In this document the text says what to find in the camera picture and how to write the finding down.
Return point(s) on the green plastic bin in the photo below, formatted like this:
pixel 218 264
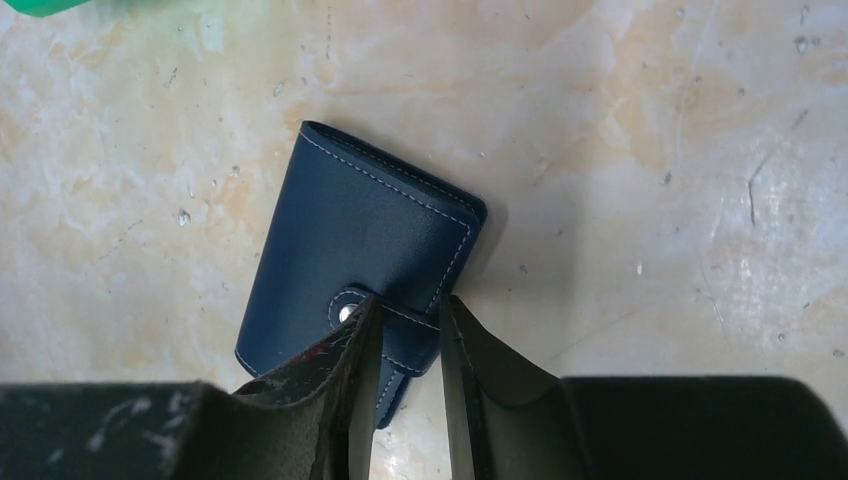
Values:
pixel 42 8

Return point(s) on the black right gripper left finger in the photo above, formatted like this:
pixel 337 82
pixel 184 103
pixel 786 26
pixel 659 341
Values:
pixel 311 418

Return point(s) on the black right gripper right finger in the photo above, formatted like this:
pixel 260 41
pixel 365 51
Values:
pixel 510 419

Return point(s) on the navy blue card holder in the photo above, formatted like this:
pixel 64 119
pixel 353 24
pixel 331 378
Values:
pixel 352 221

